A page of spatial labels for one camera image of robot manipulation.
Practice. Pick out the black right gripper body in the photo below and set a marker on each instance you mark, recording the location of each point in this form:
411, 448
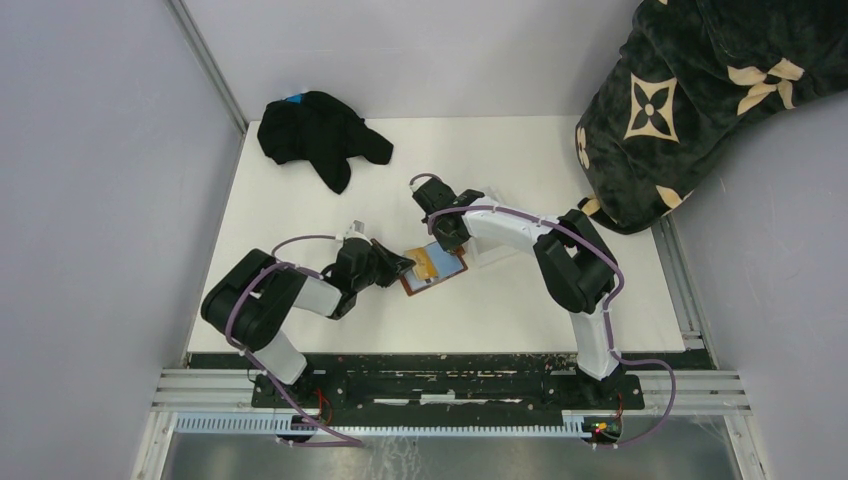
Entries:
449, 243

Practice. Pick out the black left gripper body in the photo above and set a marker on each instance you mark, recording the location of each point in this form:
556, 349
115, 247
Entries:
363, 280

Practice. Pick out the brown leather card holder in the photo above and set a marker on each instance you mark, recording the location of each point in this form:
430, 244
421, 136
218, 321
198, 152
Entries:
448, 264

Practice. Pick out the gold credit card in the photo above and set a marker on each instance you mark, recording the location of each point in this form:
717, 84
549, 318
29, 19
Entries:
424, 269

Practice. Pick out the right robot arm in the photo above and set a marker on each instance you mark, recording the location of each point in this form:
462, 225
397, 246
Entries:
579, 270

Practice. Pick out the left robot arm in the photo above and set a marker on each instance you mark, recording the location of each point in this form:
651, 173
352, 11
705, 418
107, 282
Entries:
251, 302

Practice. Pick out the clear acrylic card box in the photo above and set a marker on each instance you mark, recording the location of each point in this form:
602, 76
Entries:
494, 236

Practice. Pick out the black cloth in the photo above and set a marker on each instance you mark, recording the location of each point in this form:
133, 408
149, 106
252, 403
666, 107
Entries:
325, 132

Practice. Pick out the black patterned blanket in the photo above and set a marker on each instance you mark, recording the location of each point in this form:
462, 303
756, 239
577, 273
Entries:
690, 76

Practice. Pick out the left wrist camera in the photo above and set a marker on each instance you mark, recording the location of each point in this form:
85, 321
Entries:
355, 231

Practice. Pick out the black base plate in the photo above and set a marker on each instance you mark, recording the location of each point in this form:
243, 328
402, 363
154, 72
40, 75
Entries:
443, 390

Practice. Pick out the aluminium rail frame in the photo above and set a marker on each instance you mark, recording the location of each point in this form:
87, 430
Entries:
211, 420

